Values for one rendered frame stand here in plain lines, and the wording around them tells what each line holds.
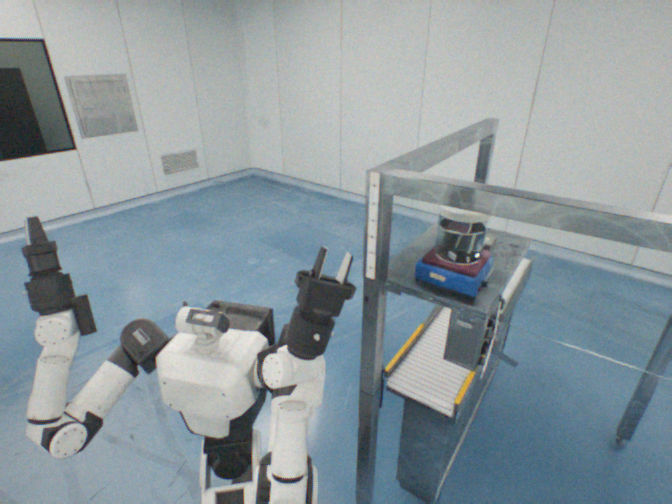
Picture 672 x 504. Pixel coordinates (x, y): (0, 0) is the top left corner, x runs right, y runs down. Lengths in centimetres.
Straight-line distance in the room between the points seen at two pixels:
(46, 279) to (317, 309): 63
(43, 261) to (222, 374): 48
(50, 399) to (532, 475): 212
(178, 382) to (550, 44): 407
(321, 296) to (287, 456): 32
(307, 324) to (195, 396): 46
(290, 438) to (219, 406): 30
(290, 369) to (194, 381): 35
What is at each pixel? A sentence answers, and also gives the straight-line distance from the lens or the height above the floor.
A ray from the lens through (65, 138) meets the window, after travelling 571.
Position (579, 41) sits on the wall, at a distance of 438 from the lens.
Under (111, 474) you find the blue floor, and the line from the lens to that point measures 255.
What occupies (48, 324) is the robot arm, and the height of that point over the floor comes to 137.
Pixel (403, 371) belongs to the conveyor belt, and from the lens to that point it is 162.
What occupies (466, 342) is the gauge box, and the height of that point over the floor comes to 111.
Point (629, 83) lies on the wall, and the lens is 432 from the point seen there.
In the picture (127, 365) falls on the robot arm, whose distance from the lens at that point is 122.
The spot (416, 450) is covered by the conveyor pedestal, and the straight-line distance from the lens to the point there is 198.
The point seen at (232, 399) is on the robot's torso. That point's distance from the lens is 108.
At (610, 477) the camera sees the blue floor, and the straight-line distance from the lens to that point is 266.
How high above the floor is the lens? 191
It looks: 27 degrees down
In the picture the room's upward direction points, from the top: straight up
